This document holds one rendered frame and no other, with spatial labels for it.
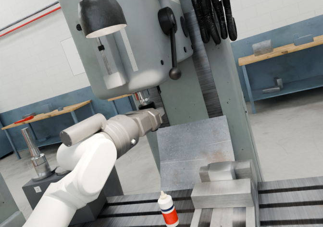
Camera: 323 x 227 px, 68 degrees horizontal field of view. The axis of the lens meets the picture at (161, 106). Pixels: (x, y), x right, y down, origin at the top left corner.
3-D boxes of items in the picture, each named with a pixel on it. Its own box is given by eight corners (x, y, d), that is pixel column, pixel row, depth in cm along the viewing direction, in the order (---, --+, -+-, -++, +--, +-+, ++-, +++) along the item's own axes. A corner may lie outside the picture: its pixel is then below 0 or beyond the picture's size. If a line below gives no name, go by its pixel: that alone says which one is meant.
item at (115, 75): (122, 85, 52) (87, -13, 48) (107, 89, 54) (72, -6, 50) (129, 81, 56) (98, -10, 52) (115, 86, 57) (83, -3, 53)
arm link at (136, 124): (156, 100, 60) (126, 117, 51) (167, 134, 62) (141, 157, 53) (121, 106, 67) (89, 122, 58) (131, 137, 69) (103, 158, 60)
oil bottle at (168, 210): (177, 228, 67) (166, 195, 65) (164, 228, 69) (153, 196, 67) (180, 217, 71) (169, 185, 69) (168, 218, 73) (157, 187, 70)
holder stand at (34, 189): (95, 221, 83) (74, 171, 79) (42, 231, 87) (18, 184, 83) (107, 199, 95) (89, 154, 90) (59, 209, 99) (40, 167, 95)
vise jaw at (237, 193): (254, 207, 56) (251, 192, 55) (194, 209, 62) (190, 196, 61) (254, 191, 62) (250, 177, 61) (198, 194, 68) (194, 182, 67)
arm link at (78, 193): (123, 150, 49) (91, 215, 41) (95, 150, 55) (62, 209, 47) (103, 131, 46) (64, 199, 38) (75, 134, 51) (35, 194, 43)
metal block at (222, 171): (235, 190, 63) (230, 170, 62) (213, 191, 66) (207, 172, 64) (236, 178, 68) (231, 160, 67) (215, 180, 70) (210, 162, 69)
